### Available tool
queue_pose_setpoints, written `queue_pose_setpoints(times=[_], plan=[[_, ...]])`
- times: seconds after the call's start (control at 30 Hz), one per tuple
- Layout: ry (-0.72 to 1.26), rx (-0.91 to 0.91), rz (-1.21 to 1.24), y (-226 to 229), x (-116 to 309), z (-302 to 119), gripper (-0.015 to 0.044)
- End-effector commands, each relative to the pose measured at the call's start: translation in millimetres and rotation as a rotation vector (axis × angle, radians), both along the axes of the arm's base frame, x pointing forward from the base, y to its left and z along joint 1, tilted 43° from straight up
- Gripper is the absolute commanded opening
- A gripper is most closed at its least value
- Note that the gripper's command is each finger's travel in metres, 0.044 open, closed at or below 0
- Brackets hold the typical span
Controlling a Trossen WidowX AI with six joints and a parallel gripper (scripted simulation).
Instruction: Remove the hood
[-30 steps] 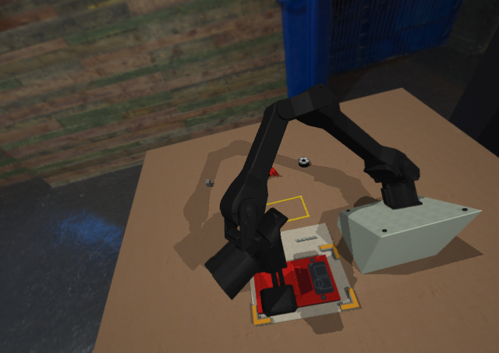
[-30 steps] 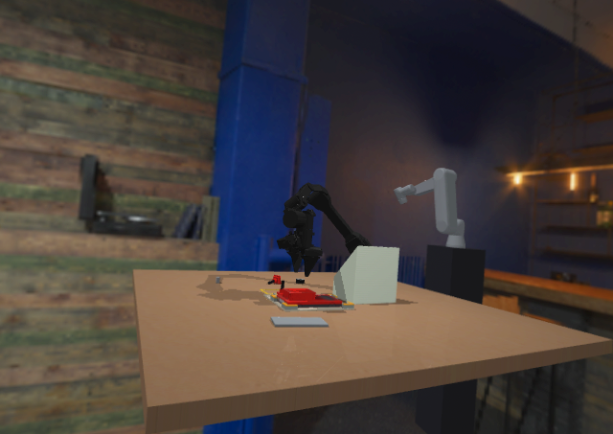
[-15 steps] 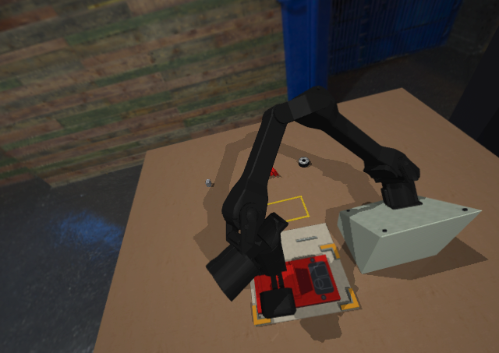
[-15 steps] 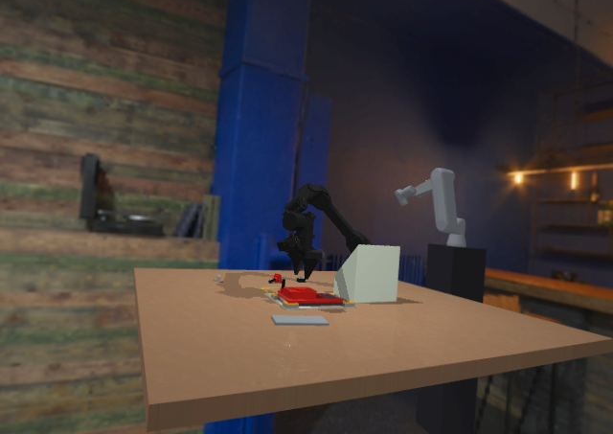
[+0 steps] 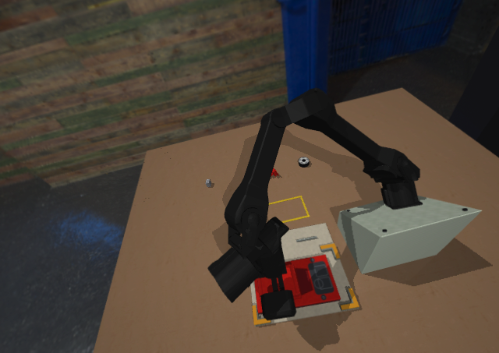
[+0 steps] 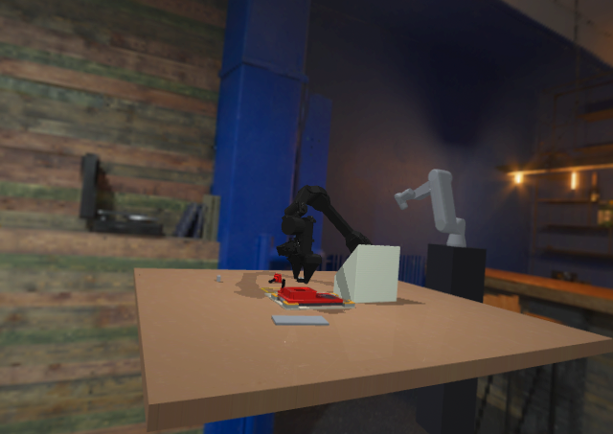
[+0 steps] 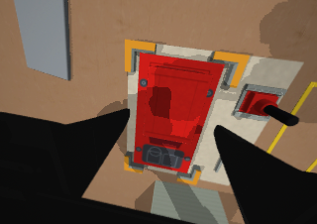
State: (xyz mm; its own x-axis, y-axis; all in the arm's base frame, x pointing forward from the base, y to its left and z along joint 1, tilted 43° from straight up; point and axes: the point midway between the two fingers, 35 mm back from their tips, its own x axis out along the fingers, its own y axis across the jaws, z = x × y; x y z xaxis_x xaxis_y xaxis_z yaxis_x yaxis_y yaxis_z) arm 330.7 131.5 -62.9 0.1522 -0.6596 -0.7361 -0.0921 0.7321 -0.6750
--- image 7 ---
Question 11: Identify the yellow rectangular frame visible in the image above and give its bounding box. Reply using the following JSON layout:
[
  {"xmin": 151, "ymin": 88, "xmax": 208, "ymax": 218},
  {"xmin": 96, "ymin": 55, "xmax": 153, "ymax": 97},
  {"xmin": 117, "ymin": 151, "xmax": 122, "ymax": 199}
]
[{"xmin": 267, "ymin": 82, "xmax": 317, "ymax": 171}]

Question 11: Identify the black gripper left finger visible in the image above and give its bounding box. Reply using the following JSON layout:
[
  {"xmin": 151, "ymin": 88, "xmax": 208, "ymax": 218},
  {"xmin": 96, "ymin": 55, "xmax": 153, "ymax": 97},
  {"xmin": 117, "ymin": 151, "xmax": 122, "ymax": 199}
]
[{"xmin": 0, "ymin": 108, "xmax": 130, "ymax": 197}]

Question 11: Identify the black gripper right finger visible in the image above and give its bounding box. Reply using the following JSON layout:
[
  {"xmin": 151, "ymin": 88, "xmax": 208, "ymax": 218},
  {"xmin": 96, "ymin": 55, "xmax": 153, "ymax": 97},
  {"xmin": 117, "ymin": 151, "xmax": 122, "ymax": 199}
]
[{"xmin": 213, "ymin": 125, "xmax": 317, "ymax": 224}]

